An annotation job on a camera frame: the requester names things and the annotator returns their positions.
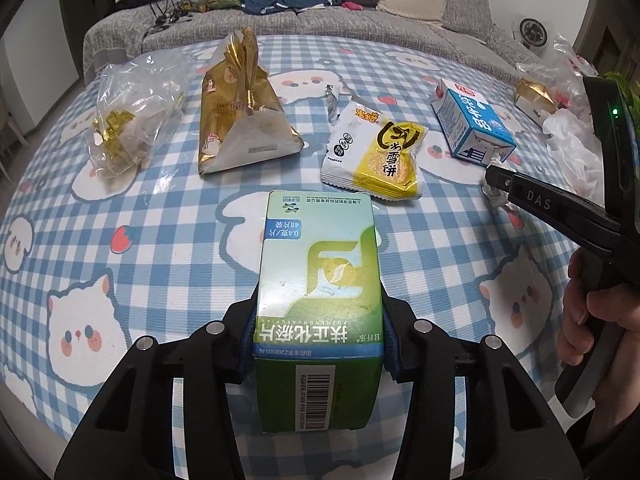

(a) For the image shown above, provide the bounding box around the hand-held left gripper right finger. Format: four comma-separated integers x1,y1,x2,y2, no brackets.
380,280,583,480

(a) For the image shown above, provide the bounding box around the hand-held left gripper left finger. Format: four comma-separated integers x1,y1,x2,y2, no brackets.
54,280,261,480

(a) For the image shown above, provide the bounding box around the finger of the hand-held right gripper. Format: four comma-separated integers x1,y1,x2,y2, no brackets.
481,164,626,253

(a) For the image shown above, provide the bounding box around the blue and white milk carton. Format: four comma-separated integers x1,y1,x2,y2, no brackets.
431,78,517,168

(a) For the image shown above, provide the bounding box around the green medicine box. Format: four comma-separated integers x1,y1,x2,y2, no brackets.
252,190,385,433

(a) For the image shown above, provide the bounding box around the yellow and white snack packet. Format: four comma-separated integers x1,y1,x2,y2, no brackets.
320,95,430,202

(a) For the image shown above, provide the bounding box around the gold tissue wrapper bag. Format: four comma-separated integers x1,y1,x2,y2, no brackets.
199,27,305,177

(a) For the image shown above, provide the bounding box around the clear bag with gold wrappers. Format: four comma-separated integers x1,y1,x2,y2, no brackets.
85,52,193,186

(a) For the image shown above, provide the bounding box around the person's right hand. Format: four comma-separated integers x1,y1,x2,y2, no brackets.
556,247,640,371

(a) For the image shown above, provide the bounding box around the green potted plant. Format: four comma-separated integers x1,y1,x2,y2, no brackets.
602,70,640,126

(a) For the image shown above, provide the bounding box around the small gold and white box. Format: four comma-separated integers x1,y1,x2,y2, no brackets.
515,77,557,121

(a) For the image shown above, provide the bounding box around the crumpled clear plastic bag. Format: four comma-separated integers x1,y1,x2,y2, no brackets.
515,32,601,111

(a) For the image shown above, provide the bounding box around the dark wooden cabinet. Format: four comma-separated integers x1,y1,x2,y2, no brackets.
597,25,640,76

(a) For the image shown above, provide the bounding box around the blue checked bear tablecloth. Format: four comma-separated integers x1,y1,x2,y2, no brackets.
0,35,626,480

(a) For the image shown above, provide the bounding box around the small round fan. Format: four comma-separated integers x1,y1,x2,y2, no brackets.
517,17,551,53

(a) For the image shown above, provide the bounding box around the grey sofa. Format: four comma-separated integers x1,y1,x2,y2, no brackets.
82,0,546,91

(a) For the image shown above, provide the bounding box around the olive green cloth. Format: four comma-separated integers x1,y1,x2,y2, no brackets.
192,0,246,13

